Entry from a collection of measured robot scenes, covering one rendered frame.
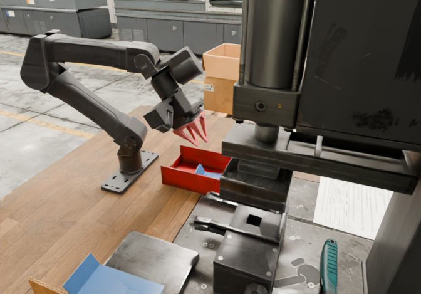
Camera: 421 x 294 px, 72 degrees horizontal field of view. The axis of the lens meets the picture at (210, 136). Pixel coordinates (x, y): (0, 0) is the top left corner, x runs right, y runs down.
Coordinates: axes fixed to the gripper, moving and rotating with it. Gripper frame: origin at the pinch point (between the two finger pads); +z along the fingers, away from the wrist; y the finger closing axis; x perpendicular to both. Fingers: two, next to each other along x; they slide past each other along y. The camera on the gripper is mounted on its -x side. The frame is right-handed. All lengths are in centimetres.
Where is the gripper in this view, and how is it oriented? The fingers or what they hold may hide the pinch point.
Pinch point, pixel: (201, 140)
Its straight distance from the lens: 76.6
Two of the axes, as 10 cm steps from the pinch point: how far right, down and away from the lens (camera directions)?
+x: 3.6, -4.8, 8.0
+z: 5.2, 8.1, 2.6
